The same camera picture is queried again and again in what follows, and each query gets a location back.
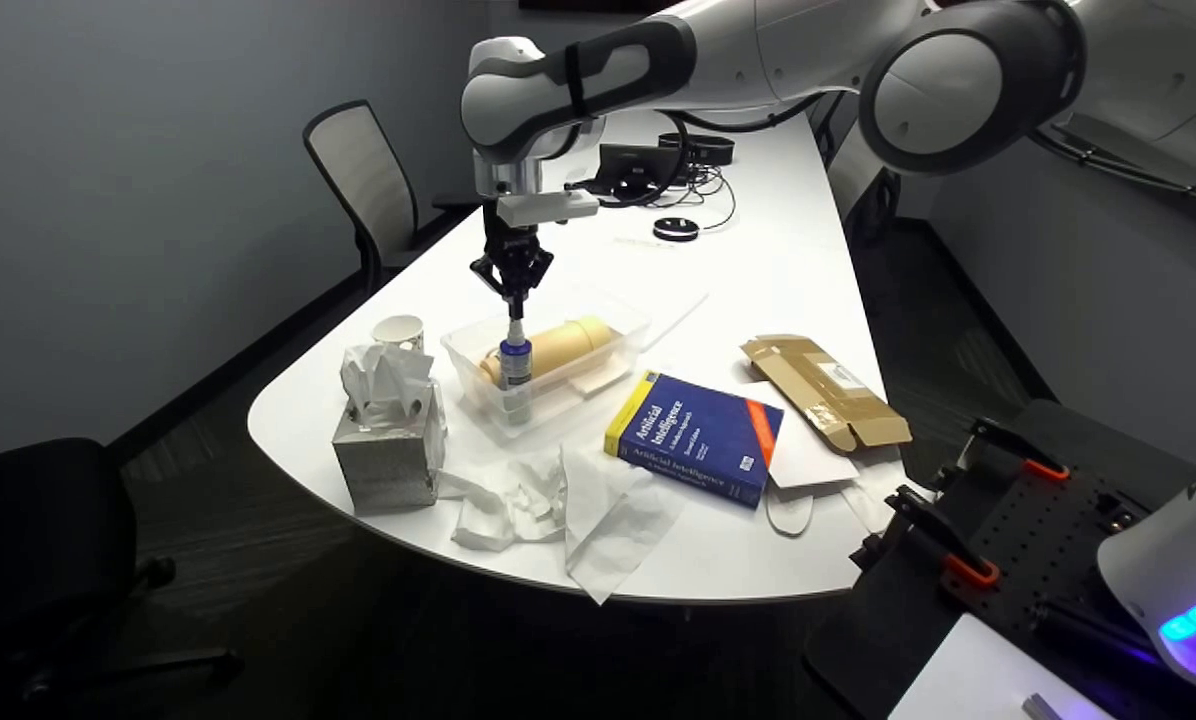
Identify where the blue and yellow book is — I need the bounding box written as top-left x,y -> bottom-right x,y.
602,373 -> 785,508

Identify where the grey mesh office chair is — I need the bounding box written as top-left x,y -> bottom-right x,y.
302,99 -> 475,288

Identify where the black office chair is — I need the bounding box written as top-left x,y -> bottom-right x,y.
0,435 -> 242,720

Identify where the crumpled white tissue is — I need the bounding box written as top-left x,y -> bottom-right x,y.
434,453 -> 562,552

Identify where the blue spray bottle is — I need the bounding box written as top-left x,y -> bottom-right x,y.
500,320 -> 533,425

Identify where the flattened brown cardboard box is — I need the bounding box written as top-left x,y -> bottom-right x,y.
745,335 -> 912,456

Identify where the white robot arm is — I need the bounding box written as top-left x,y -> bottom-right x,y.
458,0 -> 1196,310

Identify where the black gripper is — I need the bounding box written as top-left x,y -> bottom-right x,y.
470,199 -> 551,327

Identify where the right near grey chair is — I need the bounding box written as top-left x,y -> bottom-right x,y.
828,127 -> 899,219

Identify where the whiteboard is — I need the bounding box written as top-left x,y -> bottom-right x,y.
1032,0 -> 1196,206

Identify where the black flat box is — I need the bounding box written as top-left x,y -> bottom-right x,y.
654,132 -> 734,169

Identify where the black mounting board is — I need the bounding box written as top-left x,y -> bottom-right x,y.
803,403 -> 1196,720

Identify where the white laptop corner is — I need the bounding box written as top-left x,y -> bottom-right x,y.
886,612 -> 1111,720

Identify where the white paper napkin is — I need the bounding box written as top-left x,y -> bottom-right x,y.
558,453 -> 678,605

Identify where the black orange clamp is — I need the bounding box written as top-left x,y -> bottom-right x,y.
850,489 -> 998,594
952,418 -> 1072,484

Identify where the clear plastic tray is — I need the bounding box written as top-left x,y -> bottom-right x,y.
440,304 -> 653,442

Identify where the grey tissue box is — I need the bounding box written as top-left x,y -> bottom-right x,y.
330,397 -> 448,518

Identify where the white face mask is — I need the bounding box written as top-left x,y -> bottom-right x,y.
764,484 -> 869,540

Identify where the black conference phone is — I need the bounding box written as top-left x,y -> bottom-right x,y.
584,143 -> 683,207

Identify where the black round puck device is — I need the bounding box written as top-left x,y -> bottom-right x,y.
653,216 -> 701,243

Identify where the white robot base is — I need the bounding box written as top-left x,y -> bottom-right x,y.
1094,482 -> 1196,688

